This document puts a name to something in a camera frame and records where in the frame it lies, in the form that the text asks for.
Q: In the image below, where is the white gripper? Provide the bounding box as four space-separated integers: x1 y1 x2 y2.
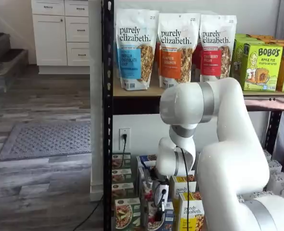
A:
154 180 171 222

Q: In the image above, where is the blue flax plus cereal box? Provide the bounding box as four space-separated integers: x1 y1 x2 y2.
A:
136 154 158 169
144 201 175 231
140 180 157 205

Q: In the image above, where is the yellow purely elizabeth box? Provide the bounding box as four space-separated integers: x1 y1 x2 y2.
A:
178 192 205 231
169 175 197 200

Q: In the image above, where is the green apple cinnamon cereal box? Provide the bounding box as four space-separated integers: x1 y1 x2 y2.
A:
112 182 135 200
112 153 132 170
115 197 142 231
112 168 132 185

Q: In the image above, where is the green Bobo's apple pie box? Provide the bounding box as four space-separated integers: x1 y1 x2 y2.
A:
230 33 265 84
243 43 284 91

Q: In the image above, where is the black metal shelving rack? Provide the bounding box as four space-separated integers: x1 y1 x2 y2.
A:
101 0 284 231

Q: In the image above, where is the grey textured floor mat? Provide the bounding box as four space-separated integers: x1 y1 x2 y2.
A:
0 121 92 162

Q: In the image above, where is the orange label granola bag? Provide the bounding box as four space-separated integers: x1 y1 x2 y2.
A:
158 13 202 90

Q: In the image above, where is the blue label granola bag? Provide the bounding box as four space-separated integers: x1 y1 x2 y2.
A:
115 9 160 91

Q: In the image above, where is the red label granola bag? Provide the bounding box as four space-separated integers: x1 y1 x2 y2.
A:
199 14 237 84

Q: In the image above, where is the white kitchen cabinet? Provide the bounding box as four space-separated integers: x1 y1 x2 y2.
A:
31 0 91 75

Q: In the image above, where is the grey carpeted staircase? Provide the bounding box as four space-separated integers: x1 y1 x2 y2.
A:
0 16 29 93

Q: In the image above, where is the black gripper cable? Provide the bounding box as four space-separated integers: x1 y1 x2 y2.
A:
174 145 191 207

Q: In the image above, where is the black floor power cable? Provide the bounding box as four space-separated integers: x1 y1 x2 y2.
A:
68 193 104 231

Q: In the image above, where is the white wall outlet plate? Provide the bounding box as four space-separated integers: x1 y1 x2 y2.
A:
119 127 130 151

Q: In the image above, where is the black plug with cord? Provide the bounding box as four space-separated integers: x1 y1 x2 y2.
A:
121 133 129 169

